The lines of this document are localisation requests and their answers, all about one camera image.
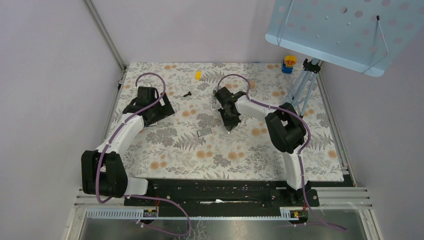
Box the grey metal staple strip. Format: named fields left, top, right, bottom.
left=196, top=128, right=212, bottom=138

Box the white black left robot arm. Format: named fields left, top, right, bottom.
left=81, top=86, right=175, bottom=198

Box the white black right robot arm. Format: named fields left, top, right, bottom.
left=214, top=87, right=308, bottom=204

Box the round tan wooden piece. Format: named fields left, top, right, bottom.
left=250, top=80, right=256, bottom=89

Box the small black screw piece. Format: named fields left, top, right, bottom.
left=183, top=91, right=192, bottom=98

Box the floral patterned table mat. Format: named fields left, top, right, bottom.
left=96, top=62, right=345, bottom=182

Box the small yellow block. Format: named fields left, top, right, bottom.
left=194, top=71, right=202, bottom=80

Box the yellow blue toy figure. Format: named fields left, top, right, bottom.
left=281, top=55, right=297, bottom=74

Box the grey tripod stand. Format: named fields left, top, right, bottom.
left=284, top=58, right=321, bottom=118

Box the light blue perforated metal board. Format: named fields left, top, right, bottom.
left=265, top=0, right=424, bottom=77

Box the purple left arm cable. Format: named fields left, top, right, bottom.
left=95, top=72, right=193, bottom=238

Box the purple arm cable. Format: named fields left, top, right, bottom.
left=95, top=72, right=193, bottom=238
left=216, top=73, right=348, bottom=232

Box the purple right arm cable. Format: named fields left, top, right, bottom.
left=216, top=73, right=348, bottom=232

